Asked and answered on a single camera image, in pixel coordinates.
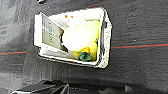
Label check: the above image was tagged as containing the small green toy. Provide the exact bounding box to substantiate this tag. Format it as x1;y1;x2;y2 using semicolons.
76;51;92;63

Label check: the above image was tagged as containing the round white plush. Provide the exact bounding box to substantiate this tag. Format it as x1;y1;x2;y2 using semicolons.
61;17;98;53

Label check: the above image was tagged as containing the white box with grey print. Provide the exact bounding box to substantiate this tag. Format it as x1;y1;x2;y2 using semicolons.
39;13;65;52

